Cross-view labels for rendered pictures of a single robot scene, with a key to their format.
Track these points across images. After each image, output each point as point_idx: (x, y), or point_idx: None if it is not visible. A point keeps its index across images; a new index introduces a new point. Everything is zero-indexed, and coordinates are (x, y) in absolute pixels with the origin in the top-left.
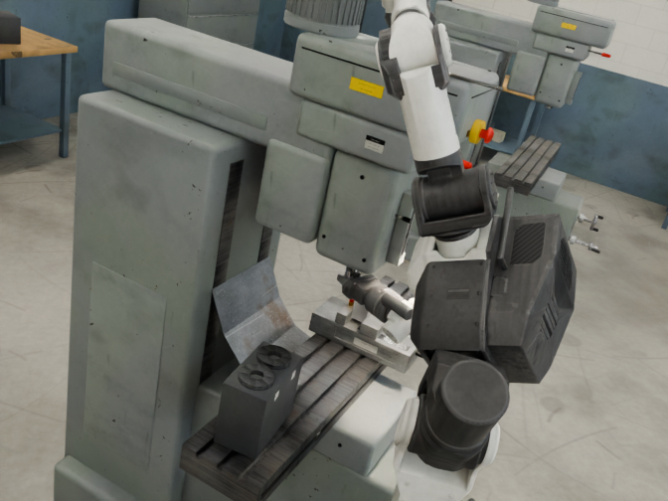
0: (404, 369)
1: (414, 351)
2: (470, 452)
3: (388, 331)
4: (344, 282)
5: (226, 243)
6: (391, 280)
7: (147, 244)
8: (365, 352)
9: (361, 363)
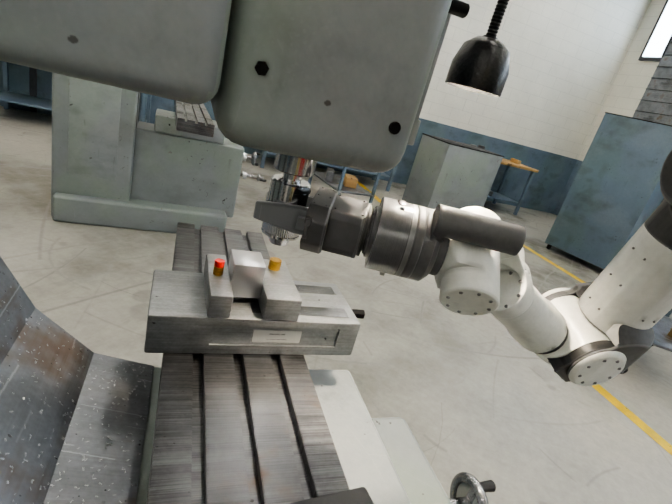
0: (351, 348)
1: (353, 313)
2: None
3: (480, 295)
4: (284, 218)
5: None
6: (191, 227)
7: None
8: (278, 348)
9: (287, 372)
